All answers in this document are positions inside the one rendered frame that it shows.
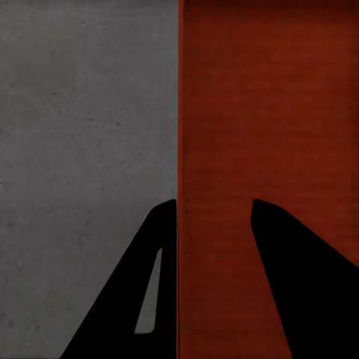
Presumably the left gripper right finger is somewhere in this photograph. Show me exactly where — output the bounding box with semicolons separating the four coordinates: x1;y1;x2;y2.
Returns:
251;199;359;359

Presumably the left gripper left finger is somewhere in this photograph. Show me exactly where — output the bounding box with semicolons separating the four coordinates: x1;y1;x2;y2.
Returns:
61;199;177;359

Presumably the storage box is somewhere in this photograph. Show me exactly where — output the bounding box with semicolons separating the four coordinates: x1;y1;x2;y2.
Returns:
177;0;359;359

